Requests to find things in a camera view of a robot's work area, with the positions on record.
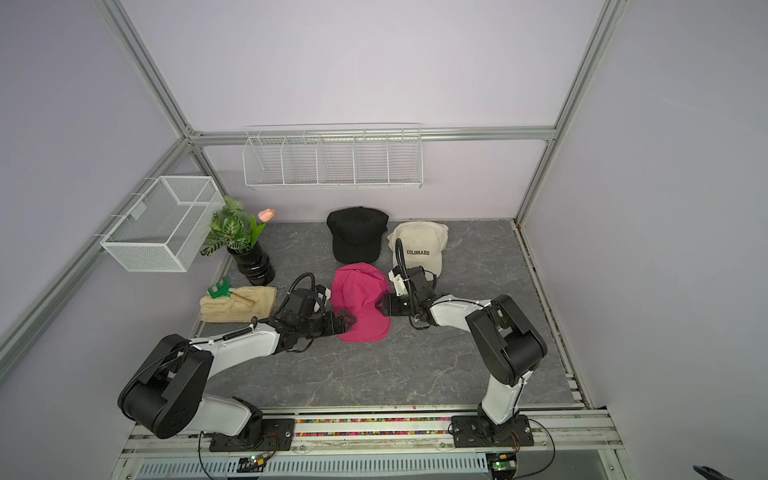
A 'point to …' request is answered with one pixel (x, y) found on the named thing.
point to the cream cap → (422, 243)
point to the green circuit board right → (503, 464)
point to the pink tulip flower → (266, 215)
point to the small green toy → (222, 290)
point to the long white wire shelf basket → (361, 156)
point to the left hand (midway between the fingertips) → (344, 324)
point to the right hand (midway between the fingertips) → (381, 303)
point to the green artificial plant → (232, 227)
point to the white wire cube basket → (168, 227)
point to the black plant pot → (254, 262)
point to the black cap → (357, 233)
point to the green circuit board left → (251, 464)
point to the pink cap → (356, 289)
